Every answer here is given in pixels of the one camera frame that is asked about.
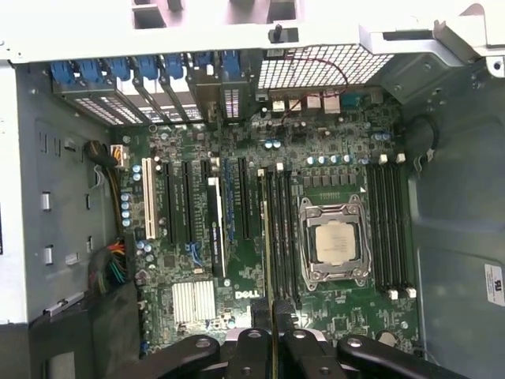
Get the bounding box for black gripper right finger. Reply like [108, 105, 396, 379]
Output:
[275, 300, 470, 379]

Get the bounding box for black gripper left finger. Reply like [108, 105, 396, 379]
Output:
[137, 299, 274, 379]

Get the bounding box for green RAM stick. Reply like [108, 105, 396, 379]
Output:
[260, 195, 278, 379]

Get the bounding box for RAM slot with white latches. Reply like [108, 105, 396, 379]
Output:
[275, 161, 293, 309]
[377, 154, 398, 300]
[256, 168, 266, 277]
[395, 153, 417, 299]

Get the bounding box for green motherboard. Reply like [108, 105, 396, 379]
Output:
[110, 92, 419, 356]

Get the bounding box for CPU socket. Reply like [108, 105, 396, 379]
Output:
[297, 195, 375, 286]

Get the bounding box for silver finned heat sink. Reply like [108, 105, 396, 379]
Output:
[172, 280, 217, 324]

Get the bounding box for round coin battery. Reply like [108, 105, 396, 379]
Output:
[376, 330, 398, 348]

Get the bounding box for silver CPU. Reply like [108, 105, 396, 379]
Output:
[314, 223, 359, 266]

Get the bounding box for black graphics card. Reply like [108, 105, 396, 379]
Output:
[205, 175, 229, 280]

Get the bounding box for black plastic shroud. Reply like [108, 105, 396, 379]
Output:
[29, 283, 143, 379]

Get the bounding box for blue expansion slot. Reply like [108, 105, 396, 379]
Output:
[222, 157, 233, 242]

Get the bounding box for white expansion slot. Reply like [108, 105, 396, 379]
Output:
[141, 157, 158, 241]

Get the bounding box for white case sticker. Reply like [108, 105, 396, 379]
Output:
[484, 263, 505, 307]

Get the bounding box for grey and black PC case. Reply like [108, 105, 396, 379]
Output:
[0, 3, 505, 379]

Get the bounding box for grey power supply unit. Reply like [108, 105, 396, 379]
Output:
[0, 62, 114, 328]

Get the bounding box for blue slot clip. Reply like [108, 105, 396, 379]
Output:
[135, 54, 159, 79]
[50, 58, 77, 86]
[164, 53, 187, 78]
[77, 58, 104, 84]
[220, 51, 241, 78]
[105, 57, 130, 82]

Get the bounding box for wire locking lever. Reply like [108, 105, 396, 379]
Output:
[297, 199, 306, 280]
[365, 203, 375, 280]

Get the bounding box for metal socket cover frame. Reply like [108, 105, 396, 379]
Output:
[301, 199, 372, 283]

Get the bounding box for multicoloured main power wires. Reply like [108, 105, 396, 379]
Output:
[88, 232, 137, 294]

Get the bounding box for black sleeved power cable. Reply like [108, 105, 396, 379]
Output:
[84, 140, 130, 169]

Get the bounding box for thin red black wire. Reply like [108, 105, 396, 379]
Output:
[280, 58, 349, 120]

